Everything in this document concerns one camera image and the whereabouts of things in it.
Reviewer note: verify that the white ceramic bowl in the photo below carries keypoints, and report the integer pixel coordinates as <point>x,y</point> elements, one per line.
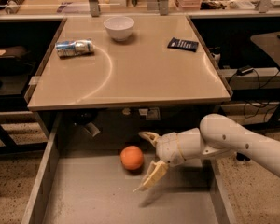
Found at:
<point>119,28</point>

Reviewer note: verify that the orange fruit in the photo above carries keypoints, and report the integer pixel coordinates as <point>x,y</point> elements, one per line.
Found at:
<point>132,158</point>

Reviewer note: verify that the open grey drawer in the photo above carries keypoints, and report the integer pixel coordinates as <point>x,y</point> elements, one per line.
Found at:
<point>80,180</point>

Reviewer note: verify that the black power adapter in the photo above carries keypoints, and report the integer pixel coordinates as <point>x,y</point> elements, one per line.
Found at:
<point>244,70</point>

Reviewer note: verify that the crushed blue silver can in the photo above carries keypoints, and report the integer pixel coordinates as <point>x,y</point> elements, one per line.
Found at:
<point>73,48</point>

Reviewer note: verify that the beige counter cabinet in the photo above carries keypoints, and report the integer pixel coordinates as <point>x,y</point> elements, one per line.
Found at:
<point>138,72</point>

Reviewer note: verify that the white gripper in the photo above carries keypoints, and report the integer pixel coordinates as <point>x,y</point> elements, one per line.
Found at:
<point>167,147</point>

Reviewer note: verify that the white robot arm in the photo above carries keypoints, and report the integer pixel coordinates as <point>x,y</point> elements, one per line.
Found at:
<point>217,136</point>

